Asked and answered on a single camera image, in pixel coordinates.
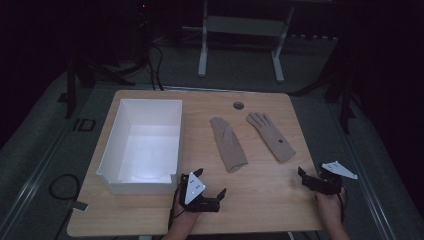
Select person's right hand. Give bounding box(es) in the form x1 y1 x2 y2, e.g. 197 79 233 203
314 188 347 225

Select black hanging cables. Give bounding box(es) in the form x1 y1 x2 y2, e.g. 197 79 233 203
143 19 165 92

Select white metal stand frame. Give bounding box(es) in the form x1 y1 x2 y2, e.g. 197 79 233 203
197 0 296 84

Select beige glove with black button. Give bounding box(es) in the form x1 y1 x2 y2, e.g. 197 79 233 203
245 112 297 163

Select hand-held gripper cable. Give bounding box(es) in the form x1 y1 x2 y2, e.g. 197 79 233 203
167 181 185 232
335 188 348 224

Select right hand-held gripper cable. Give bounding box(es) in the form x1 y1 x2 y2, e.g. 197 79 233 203
335 188 348 224

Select grey tape piece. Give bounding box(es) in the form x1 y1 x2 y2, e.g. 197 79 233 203
71 200 90 213

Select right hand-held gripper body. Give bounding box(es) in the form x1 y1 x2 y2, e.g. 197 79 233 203
301 160 359 196

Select black tripod stand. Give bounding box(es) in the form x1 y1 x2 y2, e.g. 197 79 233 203
56 58 136 120

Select person's left hand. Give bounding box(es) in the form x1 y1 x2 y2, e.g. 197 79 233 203
170 199 202 229

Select black stand legs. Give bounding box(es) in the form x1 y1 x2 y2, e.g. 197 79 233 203
289 43 357 135

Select left hand-held gripper cable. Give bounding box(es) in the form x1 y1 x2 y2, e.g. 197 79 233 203
167 181 185 232

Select black looped floor cable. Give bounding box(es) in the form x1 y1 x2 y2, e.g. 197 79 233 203
48 173 82 240

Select white box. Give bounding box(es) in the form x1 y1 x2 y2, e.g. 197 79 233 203
95 98 184 196

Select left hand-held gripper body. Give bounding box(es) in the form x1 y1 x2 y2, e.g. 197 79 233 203
179 171 222 214

